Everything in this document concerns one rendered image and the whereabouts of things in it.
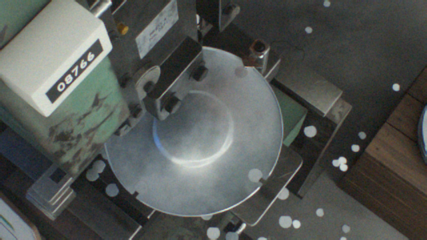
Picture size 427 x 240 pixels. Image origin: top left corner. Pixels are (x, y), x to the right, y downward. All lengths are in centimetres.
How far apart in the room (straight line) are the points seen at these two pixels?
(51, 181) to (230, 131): 30
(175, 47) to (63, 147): 27
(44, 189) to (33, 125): 48
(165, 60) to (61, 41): 40
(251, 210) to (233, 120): 15
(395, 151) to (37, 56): 115
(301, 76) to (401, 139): 40
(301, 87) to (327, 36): 81
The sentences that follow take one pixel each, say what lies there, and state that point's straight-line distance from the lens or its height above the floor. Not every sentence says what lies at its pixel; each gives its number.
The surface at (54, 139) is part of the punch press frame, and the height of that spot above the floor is 117.
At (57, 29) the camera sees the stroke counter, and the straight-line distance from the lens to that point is 41.
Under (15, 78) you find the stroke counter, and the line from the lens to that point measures 40.
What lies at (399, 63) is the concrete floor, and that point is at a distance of 195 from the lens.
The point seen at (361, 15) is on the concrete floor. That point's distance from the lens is 200.
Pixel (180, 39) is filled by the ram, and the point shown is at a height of 98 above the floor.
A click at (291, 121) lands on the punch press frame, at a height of 64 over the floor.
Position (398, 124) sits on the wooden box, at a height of 35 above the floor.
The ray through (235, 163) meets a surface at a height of 78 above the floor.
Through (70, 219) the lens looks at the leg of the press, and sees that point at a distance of 111.
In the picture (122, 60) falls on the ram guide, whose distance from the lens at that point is 59.
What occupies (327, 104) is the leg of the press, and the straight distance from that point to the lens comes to 113.
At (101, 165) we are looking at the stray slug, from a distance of 103.
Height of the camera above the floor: 168
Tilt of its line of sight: 70 degrees down
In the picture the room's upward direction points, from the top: 1 degrees counter-clockwise
